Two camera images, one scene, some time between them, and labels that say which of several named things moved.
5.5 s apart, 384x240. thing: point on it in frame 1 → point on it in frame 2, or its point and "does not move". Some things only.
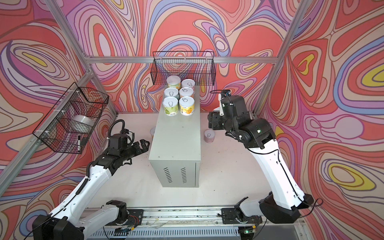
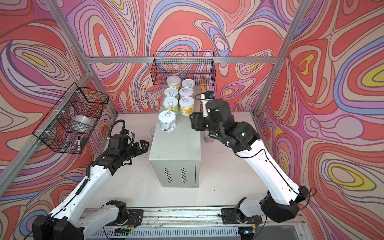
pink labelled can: x=188 y=83 does not move
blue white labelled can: x=171 y=92 does not move
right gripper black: x=213 y=120 → x=198 y=121
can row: x=187 y=105 does not move
